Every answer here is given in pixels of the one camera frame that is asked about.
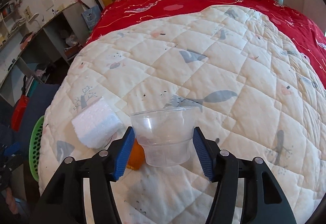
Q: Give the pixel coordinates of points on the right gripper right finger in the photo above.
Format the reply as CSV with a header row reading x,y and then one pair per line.
x,y
264,200

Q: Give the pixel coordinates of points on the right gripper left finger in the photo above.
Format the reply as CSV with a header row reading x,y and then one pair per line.
x,y
63,198

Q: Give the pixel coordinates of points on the white styrofoam block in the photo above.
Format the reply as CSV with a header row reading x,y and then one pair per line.
x,y
96,124

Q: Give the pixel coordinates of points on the orange snack wrapper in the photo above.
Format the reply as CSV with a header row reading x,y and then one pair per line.
x,y
137,157

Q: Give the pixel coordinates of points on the clear plastic cup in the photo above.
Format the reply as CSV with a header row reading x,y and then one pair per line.
x,y
165,134

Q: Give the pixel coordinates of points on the green plastic mesh trash basket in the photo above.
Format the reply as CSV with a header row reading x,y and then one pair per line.
x,y
34,148

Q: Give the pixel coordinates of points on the blue office chair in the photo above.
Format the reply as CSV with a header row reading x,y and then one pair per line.
x,y
36,107

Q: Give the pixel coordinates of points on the white quilted blanket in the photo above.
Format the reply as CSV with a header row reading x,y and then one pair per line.
x,y
254,93

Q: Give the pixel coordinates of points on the white desk with shelves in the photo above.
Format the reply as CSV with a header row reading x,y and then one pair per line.
x,y
30,54

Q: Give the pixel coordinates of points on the white desk lamp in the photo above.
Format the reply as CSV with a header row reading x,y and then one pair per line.
x,y
33,19

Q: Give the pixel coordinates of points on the blue paper gift bag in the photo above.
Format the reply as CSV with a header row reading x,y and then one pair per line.
x,y
92,16

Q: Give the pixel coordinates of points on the red patterned bedspread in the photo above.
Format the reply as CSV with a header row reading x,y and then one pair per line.
x,y
303,32

